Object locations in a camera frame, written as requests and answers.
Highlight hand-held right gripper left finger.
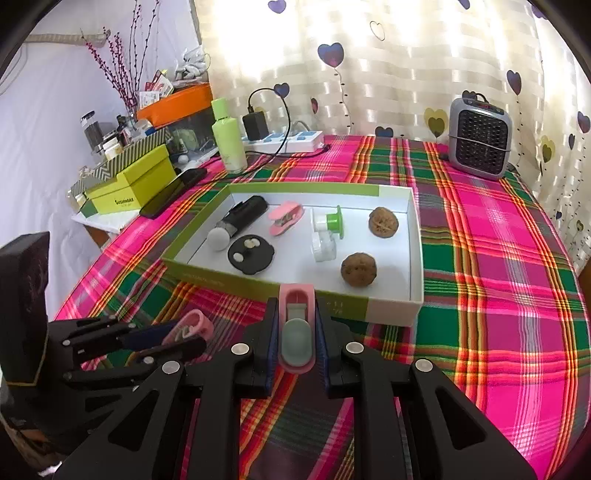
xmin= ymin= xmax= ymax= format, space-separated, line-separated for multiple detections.
xmin=54 ymin=296 xmax=281 ymax=480

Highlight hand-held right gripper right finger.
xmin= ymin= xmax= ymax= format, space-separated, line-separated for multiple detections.
xmin=314 ymin=295 xmax=539 ymax=480

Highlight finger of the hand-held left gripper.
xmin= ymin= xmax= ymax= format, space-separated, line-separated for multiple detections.
xmin=62 ymin=337 xmax=208 ymax=387
xmin=48 ymin=316 xmax=185 ymax=355

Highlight pink clip with grey pad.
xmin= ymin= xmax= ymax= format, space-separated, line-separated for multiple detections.
xmin=277 ymin=283 xmax=319 ymax=374

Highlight pink clip with white beads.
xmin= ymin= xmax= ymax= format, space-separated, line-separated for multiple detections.
xmin=161 ymin=309 xmax=215 ymax=361

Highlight green and white cardboard box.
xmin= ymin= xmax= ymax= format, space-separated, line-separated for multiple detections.
xmin=161 ymin=181 xmax=424 ymax=326

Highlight panda shaped black white gadget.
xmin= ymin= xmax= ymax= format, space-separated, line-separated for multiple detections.
xmin=227 ymin=235 xmax=274 ymax=277

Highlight brown walnut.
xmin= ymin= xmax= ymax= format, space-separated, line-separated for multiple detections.
xmin=340 ymin=252 xmax=378 ymax=288
xmin=368 ymin=206 xmax=400 ymax=239

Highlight small clear jar white lid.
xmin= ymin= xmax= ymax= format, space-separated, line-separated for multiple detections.
xmin=310 ymin=231 xmax=339 ymax=263

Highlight black massager with white ball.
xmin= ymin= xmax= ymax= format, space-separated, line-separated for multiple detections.
xmin=207 ymin=195 xmax=269 ymax=252

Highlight pink clip with dark slot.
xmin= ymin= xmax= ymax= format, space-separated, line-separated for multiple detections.
xmin=268 ymin=200 xmax=305 ymax=237

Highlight green and white spool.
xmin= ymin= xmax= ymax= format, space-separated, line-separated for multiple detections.
xmin=310 ymin=205 xmax=345 ymax=240

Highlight white side table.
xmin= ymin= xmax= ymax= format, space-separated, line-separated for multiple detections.
xmin=71 ymin=208 xmax=141 ymax=237

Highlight black smartphone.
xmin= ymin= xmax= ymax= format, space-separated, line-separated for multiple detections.
xmin=139 ymin=167 xmax=208 ymax=219

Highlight yellow-green cardboard box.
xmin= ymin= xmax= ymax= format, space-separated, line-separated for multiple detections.
xmin=85 ymin=144 xmax=178 ymax=219

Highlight dark glass jar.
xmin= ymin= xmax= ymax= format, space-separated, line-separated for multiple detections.
xmin=82 ymin=112 xmax=105 ymax=151

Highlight pink green plaid tablecloth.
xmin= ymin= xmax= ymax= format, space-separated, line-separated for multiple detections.
xmin=55 ymin=134 xmax=585 ymax=480

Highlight chevron patterned box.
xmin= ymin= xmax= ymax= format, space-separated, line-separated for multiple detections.
xmin=69 ymin=127 xmax=172 ymax=197

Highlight white power strip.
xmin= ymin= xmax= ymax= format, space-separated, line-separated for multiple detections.
xmin=242 ymin=130 xmax=325 ymax=154

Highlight light green bottle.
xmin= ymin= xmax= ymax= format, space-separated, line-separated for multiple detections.
xmin=211 ymin=98 xmax=249 ymax=175

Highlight black charger plug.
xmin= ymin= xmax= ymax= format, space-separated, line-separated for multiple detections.
xmin=242 ymin=111 xmax=269 ymax=140

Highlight orange storage box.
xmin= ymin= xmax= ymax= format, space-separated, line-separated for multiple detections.
xmin=137 ymin=84 xmax=214 ymax=130

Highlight pink blossom branches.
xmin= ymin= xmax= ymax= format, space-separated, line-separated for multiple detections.
xmin=81 ymin=0 xmax=160 ymax=116

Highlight bundle of paper cards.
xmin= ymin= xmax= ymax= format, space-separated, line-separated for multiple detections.
xmin=139 ymin=69 xmax=175 ymax=109

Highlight grey desk heater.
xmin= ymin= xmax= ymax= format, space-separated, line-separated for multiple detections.
xmin=448 ymin=92 xmax=513 ymax=181

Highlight white plastic bags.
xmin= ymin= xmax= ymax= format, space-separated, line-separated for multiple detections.
xmin=182 ymin=46 xmax=212 ymax=86

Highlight heart print curtain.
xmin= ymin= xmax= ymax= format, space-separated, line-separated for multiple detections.
xmin=191 ymin=0 xmax=591 ymax=278

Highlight black charger cable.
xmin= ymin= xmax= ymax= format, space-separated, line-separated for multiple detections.
xmin=247 ymin=88 xmax=331 ymax=160

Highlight white wall pipe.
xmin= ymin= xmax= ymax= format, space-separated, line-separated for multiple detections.
xmin=21 ymin=28 xmax=112 ymax=47

